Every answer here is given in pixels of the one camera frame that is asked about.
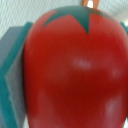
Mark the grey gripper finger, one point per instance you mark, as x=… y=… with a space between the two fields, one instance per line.
x=12 y=102

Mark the wooden handled knife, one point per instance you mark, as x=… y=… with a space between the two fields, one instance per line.
x=91 y=3

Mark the red toy tomato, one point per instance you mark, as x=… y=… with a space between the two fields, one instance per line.
x=76 y=70

